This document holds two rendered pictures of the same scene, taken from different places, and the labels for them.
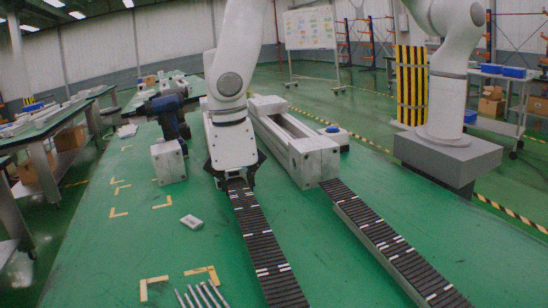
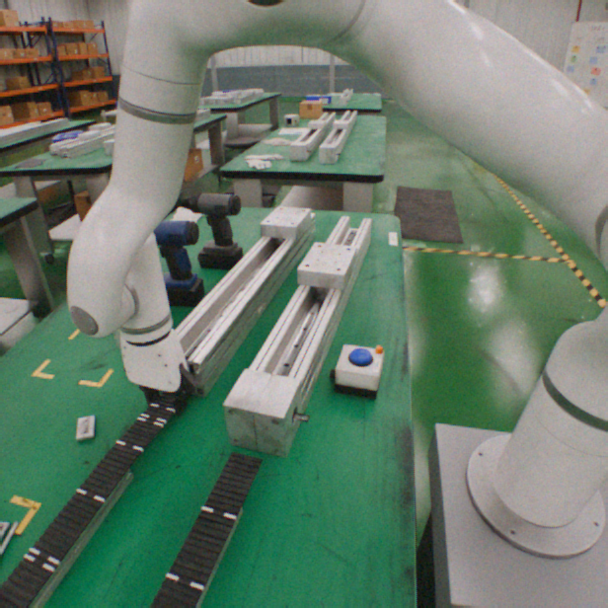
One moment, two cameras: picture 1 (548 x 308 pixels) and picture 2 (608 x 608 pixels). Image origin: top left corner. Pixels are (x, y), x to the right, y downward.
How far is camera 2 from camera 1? 0.55 m
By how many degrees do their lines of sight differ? 29
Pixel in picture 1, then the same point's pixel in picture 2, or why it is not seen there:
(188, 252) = (43, 470)
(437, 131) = (501, 484)
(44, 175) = not seen: hidden behind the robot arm
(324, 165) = (259, 431)
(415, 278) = not seen: outside the picture
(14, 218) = (34, 277)
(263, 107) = (307, 273)
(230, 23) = (84, 227)
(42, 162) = not seen: hidden behind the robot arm
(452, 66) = (586, 395)
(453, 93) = (562, 446)
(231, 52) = (75, 281)
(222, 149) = (133, 364)
